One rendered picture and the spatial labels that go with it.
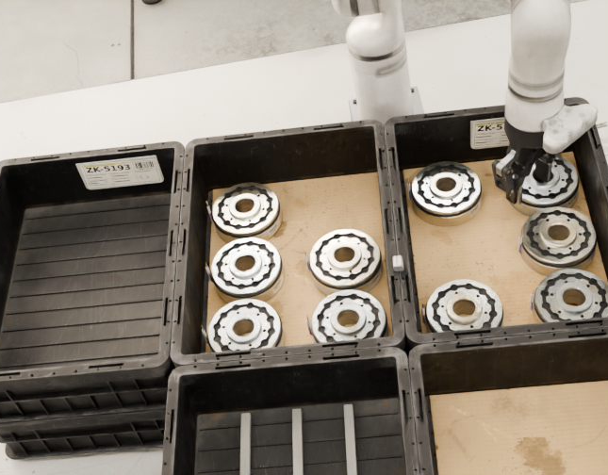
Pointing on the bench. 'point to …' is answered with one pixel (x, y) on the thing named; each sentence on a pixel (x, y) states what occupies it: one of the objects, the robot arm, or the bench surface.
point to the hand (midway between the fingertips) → (529, 183)
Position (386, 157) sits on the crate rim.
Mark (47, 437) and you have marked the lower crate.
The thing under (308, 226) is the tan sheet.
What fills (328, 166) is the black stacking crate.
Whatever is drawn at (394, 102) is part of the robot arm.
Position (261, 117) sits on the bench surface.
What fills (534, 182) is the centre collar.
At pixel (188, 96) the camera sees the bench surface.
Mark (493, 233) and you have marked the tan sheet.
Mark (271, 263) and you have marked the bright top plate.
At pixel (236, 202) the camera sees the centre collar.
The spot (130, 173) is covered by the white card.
